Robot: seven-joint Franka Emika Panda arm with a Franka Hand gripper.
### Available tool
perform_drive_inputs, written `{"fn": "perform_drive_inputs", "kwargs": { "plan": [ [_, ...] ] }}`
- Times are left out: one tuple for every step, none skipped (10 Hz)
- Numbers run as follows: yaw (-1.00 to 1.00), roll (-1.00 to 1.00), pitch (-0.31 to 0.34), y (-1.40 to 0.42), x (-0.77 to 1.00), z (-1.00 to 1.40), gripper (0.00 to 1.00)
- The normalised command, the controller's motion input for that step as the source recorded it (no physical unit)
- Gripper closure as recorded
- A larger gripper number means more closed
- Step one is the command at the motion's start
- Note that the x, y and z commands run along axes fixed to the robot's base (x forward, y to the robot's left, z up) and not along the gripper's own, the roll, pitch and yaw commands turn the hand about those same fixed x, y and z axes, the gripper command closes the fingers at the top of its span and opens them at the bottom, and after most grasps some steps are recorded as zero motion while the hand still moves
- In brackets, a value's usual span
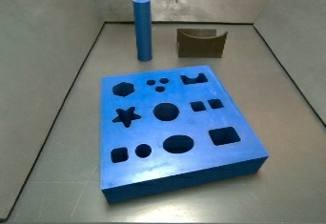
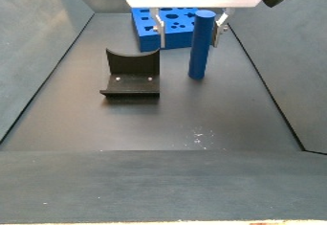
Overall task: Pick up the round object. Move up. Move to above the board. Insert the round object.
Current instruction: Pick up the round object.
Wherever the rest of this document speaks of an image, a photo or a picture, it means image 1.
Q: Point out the blue cylinder peg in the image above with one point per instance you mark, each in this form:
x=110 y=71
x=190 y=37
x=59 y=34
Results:
x=142 y=18

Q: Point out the blue shape-sorting board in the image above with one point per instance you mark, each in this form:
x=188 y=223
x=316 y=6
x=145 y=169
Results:
x=173 y=133

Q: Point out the black curved holder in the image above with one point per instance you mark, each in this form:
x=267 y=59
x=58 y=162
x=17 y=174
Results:
x=201 y=43

